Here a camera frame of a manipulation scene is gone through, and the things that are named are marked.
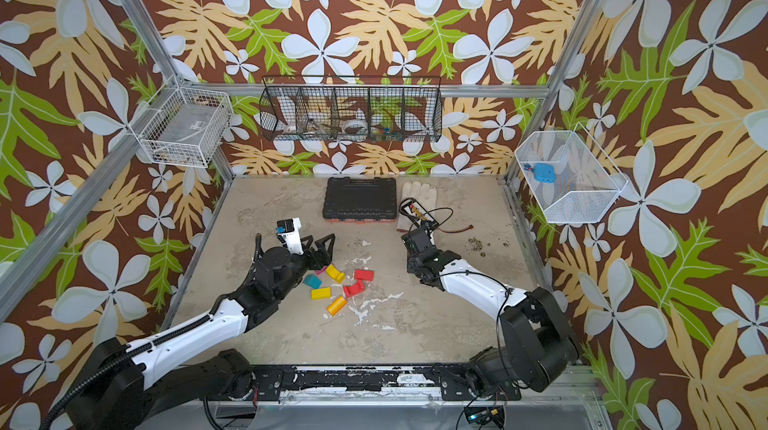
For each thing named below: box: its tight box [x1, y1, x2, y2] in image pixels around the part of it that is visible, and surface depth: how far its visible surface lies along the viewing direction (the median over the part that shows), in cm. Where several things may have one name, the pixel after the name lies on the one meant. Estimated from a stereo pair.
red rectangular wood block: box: [354, 269, 375, 281], surface depth 96 cm
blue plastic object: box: [531, 163, 557, 184], surface depth 88 cm
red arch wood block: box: [343, 274, 373, 298], surface depth 91 cm
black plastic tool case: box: [323, 177, 397, 223], surface depth 110 cm
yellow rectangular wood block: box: [311, 287, 331, 300], surface depth 90 cm
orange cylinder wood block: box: [326, 296, 348, 317], surface depth 88 cm
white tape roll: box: [342, 119, 368, 134], surface depth 100 cm
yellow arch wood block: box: [326, 264, 345, 284], surface depth 93 cm
